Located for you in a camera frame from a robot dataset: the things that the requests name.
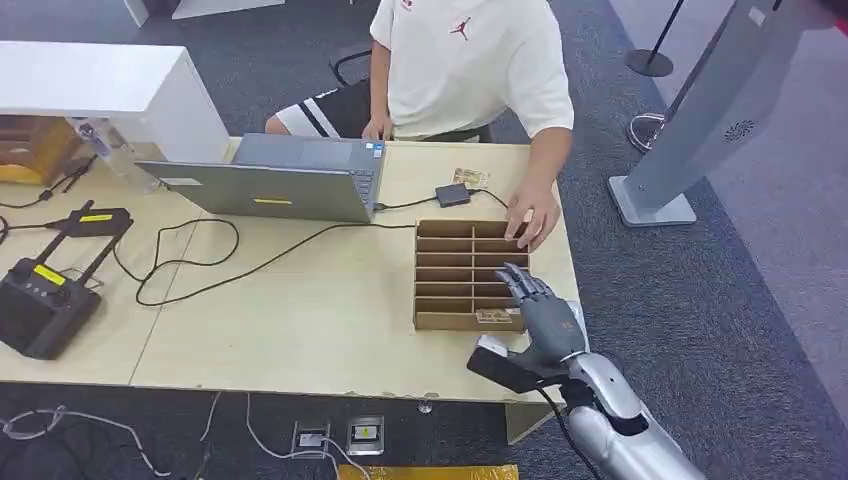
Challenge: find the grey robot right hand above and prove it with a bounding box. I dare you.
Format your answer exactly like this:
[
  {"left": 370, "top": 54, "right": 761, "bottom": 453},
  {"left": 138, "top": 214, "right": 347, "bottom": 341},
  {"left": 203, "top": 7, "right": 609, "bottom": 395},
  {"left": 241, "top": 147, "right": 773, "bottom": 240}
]
[{"left": 493, "top": 262, "right": 589, "bottom": 374}]

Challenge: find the person's right hand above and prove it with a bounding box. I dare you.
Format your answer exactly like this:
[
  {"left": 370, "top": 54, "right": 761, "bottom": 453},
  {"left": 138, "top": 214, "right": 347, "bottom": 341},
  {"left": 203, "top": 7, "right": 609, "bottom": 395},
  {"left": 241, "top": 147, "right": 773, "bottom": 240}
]
[{"left": 360, "top": 113, "right": 396, "bottom": 142}]

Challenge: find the person's left hand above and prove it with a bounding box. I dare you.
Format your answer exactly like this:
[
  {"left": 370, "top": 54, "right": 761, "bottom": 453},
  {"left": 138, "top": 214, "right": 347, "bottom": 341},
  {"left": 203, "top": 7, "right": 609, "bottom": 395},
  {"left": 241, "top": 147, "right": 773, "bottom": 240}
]
[{"left": 503, "top": 182, "right": 563, "bottom": 253}]

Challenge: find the black chair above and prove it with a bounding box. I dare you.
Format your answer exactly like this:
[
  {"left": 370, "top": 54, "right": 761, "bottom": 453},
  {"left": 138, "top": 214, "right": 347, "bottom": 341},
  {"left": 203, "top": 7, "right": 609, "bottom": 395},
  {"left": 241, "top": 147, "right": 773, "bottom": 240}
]
[{"left": 329, "top": 48, "right": 372, "bottom": 89}]

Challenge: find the small black hub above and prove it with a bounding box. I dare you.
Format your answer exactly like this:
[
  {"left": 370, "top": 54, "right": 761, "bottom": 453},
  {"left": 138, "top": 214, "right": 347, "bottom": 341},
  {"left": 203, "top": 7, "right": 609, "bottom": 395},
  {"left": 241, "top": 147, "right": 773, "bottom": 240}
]
[{"left": 434, "top": 182, "right": 472, "bottom": 209}]

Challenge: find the desk leg panel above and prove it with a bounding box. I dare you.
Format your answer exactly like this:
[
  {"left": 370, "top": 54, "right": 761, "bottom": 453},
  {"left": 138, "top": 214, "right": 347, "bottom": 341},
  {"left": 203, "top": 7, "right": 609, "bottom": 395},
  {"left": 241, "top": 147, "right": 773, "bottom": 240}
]
[{"left": 506, "top": 400, "right": 564, "bottom": 445}]

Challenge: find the wooden card box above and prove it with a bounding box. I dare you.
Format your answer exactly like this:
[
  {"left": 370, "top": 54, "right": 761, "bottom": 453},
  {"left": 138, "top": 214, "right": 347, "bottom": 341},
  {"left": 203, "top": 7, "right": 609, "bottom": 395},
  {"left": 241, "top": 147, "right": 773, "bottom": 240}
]
[{"left": 413, "top": 219, "right": 531, "bottom": 333}]

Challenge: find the person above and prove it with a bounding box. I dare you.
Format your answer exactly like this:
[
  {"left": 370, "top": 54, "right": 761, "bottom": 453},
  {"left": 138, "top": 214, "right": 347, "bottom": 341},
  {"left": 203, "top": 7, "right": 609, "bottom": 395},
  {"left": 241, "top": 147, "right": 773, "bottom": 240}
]
[{"left": 264, "top": 0, "right": 576, "bottom": 253}]

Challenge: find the grey laptop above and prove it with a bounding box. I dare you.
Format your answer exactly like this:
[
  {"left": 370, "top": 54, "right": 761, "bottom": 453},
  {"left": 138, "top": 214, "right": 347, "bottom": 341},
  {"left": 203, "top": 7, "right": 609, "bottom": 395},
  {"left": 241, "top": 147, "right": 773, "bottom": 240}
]
[{"left": 135, "top": 133, "right": 387, "bottom": 225}]

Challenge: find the silver round stand base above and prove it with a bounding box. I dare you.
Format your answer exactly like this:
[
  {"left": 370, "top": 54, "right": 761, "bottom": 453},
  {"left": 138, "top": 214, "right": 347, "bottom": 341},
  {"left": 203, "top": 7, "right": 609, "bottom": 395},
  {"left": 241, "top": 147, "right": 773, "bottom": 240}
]
[{"left": 625, "top": 112, "right": 667, "bottom": 155}]

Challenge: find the grey kiosk stand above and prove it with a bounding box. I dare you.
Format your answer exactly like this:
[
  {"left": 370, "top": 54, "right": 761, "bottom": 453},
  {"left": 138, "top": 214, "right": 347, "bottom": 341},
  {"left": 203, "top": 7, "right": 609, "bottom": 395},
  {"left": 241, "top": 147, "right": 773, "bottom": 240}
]
[{"left": 608, "top": 0, "right": 839, "bottom": 229}]

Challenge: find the yellow sheet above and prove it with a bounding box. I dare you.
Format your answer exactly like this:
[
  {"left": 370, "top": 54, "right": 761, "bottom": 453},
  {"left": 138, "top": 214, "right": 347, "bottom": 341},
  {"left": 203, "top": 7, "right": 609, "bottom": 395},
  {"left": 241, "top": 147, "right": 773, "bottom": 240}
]
[{"left": 337, "top": 464, "right": 521, "bottom": 480}]

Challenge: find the white table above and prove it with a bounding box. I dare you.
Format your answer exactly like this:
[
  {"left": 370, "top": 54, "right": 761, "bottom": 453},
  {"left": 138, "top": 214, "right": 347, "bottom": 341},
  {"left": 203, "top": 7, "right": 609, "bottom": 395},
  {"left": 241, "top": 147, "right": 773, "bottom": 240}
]
[{"left": 122, "top": 0, "right": 286, "bottom": 29}]

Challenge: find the steel floor socket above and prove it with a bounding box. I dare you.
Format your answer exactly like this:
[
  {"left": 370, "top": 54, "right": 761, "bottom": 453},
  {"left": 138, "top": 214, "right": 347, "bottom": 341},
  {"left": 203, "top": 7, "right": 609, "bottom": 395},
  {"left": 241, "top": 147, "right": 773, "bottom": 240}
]
[{"left": 346, "top": 415, "right": 386, "bottom": 457}]

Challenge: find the clear plastic bottle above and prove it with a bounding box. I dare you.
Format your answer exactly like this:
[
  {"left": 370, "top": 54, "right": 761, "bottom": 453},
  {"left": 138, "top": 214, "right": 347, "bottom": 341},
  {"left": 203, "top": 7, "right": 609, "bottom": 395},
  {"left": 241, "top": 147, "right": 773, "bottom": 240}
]
[{"left": 69, "top": 117, "right": 164, "bottom": 195}]

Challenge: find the floor socket with plug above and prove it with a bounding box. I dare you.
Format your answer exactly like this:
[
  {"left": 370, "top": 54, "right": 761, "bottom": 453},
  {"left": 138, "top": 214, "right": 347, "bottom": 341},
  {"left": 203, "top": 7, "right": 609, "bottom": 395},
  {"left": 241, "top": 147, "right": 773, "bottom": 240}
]
[{"left": 291, "top": 421, "right": 331, "bottom": 460}]

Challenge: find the black adapter with yellow label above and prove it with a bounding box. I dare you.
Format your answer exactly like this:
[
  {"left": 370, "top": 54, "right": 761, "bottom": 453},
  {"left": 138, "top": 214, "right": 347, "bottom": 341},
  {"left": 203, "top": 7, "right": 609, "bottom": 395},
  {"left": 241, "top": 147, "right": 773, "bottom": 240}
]
[{"left": 49, "top": 207, "right": 134, "bottom": 238}]

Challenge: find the white cabinet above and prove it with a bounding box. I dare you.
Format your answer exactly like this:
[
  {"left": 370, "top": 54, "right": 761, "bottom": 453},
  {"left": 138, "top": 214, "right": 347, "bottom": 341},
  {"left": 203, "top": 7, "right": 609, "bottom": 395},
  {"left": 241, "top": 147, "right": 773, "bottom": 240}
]
[{"left": 0, "top": 40, "right": 231, "bottom": 166}]

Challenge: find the wooden crate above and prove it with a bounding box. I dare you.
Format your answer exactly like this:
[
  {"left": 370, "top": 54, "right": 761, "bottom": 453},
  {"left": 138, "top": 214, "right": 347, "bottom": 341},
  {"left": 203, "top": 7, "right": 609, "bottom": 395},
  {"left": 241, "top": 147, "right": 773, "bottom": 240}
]
[{"left": 0, "top": 115, "right": 82, "bottom": 187}]

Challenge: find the black remote controller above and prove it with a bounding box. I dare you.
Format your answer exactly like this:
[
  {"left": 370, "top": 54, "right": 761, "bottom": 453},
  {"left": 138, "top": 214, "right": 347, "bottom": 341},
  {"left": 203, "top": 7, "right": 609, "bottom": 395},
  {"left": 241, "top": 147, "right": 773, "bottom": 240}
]
[{"left": 0, "top": 199, "right": 136, "bottom": 361}]

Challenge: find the thin black hub cable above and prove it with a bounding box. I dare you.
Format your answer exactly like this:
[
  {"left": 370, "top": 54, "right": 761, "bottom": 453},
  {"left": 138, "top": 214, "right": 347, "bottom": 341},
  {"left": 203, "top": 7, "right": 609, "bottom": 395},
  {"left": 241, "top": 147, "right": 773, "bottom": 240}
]
[{"left": 467, "top": 188, "right": 511, "bottom": 212}]

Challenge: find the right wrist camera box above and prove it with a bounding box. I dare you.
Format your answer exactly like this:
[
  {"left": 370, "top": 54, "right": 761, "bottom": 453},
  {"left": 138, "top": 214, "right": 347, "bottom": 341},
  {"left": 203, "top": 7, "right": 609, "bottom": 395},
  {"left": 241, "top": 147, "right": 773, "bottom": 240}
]
[{"left": 466, "top": 334, "right": 554, "bottom": 395}]

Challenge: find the short black hub cable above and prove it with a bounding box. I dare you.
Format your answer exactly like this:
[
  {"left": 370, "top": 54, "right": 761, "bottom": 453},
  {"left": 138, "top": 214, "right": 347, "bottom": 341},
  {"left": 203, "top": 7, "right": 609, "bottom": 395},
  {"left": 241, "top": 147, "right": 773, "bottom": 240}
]
[{"left": 372, "top": 194, "right": 439, "bottom": 213}]

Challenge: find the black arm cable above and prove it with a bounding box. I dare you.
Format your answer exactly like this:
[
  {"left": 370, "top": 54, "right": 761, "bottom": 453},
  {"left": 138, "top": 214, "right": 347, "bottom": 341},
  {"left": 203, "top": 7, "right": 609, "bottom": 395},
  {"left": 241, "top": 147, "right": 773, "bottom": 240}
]
[{"left": 536, "top": 387, "right": 601, "bottom": 480}]

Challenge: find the long black cable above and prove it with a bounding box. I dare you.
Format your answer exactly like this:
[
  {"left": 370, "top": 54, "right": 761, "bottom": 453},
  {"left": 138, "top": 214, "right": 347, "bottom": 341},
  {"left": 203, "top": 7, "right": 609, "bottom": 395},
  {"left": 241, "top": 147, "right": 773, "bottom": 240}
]
[{"left": 111, "top": 218, "right": 417, "bottom": 308}]

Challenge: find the white cable to socket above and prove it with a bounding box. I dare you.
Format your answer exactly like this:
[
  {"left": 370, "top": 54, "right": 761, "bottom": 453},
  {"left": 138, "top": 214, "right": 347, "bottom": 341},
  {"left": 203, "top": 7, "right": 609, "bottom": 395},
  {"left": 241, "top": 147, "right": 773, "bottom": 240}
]
[{"left": 246, "top": 394, "right": 372, "bottom": 480}]

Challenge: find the thin white floor cable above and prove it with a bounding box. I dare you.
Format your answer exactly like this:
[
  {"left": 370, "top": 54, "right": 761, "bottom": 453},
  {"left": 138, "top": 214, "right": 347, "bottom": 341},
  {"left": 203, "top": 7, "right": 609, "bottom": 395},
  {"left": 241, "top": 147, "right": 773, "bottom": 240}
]
[{"left": 195, "top": 392, "right": 223, "bottom": 480}]

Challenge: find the black cable with plug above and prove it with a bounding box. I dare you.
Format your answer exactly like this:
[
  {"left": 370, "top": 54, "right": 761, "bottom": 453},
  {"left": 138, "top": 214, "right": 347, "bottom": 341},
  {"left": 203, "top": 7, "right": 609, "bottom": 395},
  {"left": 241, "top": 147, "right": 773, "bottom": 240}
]
[{"left": 0, "top": 155, "right": 99, "bottom": 211}]

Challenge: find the black adapter cable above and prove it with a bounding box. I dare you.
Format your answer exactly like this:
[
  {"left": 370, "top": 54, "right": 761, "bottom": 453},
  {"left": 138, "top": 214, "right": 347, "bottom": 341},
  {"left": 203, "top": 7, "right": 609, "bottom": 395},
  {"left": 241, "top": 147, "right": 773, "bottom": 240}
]
[{"left": 0, "top": 215, "right": 68, "bottom": 250}]

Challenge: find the looped white floor cable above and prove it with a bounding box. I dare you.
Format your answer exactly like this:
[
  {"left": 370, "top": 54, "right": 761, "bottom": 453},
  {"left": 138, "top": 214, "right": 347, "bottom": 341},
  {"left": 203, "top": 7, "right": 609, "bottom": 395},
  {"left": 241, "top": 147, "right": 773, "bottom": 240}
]
[{"left": 0, "top": 405, "right": 170, "bottom": 480}]

